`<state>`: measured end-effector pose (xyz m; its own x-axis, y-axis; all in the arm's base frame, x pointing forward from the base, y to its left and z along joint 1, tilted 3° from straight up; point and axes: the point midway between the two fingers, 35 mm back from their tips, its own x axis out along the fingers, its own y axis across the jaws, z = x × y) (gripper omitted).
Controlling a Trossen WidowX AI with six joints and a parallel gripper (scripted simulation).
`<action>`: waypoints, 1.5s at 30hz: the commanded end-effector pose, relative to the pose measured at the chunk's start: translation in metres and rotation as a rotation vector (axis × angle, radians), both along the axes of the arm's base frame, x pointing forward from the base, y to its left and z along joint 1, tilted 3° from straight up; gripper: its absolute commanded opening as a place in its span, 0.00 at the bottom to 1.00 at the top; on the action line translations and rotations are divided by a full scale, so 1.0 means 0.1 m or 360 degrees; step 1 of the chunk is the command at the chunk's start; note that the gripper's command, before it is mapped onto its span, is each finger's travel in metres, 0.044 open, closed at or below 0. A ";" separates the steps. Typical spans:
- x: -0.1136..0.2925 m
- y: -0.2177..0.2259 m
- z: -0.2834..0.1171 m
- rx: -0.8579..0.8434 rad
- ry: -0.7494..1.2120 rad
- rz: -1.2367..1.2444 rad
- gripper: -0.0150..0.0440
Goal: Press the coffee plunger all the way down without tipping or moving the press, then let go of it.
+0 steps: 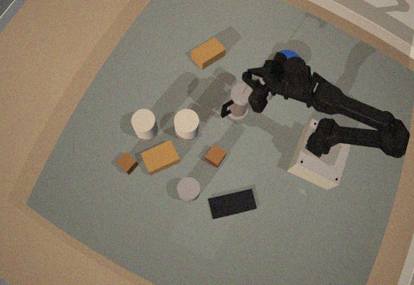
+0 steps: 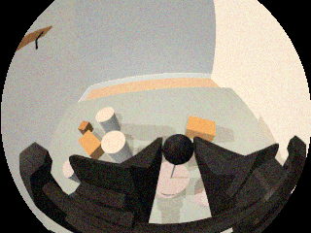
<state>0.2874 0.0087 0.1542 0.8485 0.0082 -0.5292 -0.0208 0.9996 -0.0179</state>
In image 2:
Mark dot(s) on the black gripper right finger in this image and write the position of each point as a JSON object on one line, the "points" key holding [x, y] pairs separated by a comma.
{"points": [[224, 172]]}

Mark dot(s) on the orange-brown block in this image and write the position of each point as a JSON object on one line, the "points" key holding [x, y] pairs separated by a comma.
{"points": [[85, 126]]}

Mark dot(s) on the orange flat block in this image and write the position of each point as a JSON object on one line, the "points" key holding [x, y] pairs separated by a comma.
{"points": [[201, 127], [91, 145]]}

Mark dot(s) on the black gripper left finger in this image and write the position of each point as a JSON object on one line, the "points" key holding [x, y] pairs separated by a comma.
{"points": [[136, 177]]}

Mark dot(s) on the pale pink cylinder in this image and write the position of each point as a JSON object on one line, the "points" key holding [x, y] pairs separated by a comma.
{"points": [[68, 172], [200, 198]]}

